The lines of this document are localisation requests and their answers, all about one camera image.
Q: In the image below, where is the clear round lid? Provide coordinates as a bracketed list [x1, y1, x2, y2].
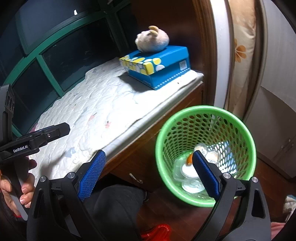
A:
[182, 178, 205, 194]

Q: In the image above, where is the clear round capsule half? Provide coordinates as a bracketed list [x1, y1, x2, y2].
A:
[194, 143, 221, 165]

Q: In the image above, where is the clear square plastic box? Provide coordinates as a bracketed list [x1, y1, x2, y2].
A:
[173, 158, 199, 182]

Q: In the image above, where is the orange snack wrapper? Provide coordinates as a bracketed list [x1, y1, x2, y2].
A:
[186, 153, 193, 166]

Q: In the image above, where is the person's left hand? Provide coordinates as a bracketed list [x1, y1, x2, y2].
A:
[0, 158, 38, 217]

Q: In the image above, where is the pink cloth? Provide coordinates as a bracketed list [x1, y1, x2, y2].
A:
[271, 222, 285, 240]

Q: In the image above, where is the cream quilted mat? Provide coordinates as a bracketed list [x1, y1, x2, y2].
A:
[31, 58, 203, 179]

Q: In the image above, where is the red plastic object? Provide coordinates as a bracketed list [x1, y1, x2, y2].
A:
[140, 224, 171, 241]

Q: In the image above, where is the green plastic mesh basket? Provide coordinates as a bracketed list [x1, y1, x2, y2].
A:
[155, 105, 256, 207]

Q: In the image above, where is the dark wooden bench base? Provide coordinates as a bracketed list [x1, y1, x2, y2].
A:
[100, 81, 204, 192]

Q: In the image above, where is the grey wardrobe cabinet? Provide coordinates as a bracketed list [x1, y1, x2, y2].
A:
[244, 1, 295, 179]

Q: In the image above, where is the blue yellow dotted tissue box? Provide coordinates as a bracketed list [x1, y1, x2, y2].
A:
[119, 45, 191, 90]

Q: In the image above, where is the beige plush toy animal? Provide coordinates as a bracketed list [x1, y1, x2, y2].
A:
[135, 26, 170, 53]

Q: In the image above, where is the floral beige curtain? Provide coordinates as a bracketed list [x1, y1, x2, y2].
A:
[225, 1, 256, 119]

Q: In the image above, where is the green window frame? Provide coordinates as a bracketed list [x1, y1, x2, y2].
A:
[1, 1, 137, 137]

